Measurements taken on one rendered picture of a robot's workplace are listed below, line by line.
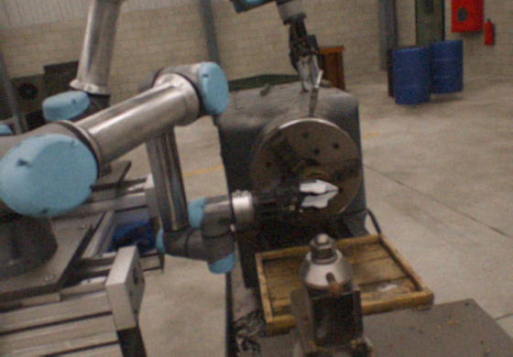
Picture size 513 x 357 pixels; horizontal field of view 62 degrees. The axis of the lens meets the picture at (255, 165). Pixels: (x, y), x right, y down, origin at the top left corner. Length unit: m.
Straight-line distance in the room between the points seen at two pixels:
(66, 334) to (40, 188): 0.30
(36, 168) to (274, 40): 11.07
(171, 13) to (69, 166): 10.52
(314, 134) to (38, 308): 0.77
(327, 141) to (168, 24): 10.03
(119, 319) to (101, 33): 0.82
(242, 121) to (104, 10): 0.49
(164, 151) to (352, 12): 11.56
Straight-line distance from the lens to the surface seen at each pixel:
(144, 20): 11.09
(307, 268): 0.64
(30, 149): 0.64
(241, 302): 1.67
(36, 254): 0.81
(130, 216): 1.26
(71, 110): 1.22
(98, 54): 1.34
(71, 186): 0.67
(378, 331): 0.80
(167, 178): 1.07
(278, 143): 1.14
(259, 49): 11.48
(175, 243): 1.13
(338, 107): 1.36
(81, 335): 0.84
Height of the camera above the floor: 1.47
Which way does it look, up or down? 17 degrees down
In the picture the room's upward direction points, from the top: 9 degrees counter-clockwise
